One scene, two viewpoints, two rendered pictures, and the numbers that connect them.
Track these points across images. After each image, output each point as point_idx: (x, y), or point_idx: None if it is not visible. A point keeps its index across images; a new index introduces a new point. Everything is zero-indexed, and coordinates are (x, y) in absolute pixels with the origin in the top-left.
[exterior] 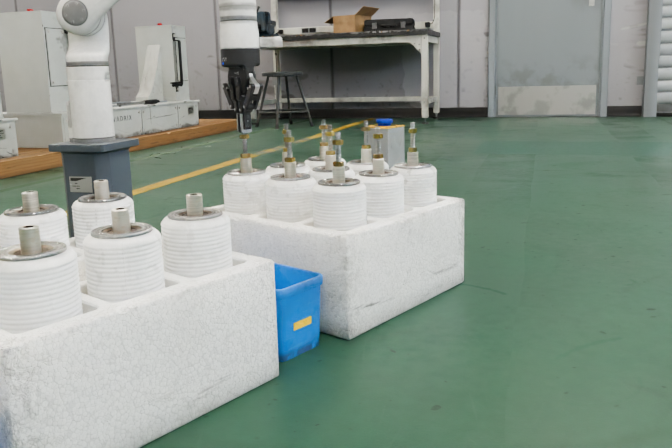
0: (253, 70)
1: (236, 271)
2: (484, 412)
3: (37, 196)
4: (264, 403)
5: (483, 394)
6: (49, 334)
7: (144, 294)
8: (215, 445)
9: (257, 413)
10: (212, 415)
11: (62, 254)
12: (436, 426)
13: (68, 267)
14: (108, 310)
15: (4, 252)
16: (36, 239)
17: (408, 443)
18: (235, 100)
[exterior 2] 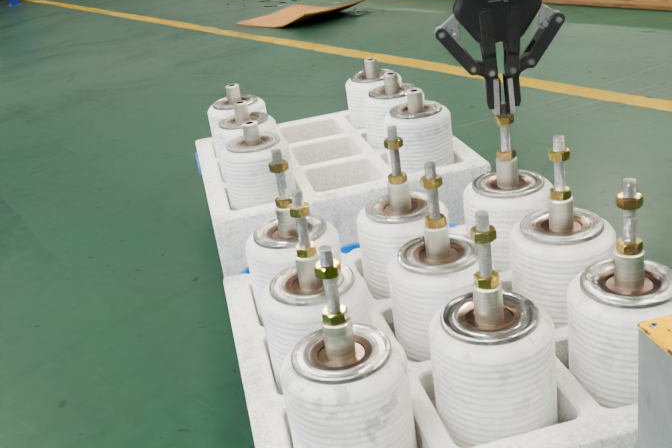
0: (457, 0)
1: (210, 203)
2: (13, 427)
3: (387, 80)
4: (204, 320)
5: (28, 445)
6: (197, 148)
7: (218, 170)
8: (182, 290)
9: (195, 314)
10: (222, 295)
11: (214, 110)
12: (45, 390)
13: (211, 119)
14: (206, 160)
15: (241, 96)
16: (227, 95)
17: (54, 367)
18: (503, 48)
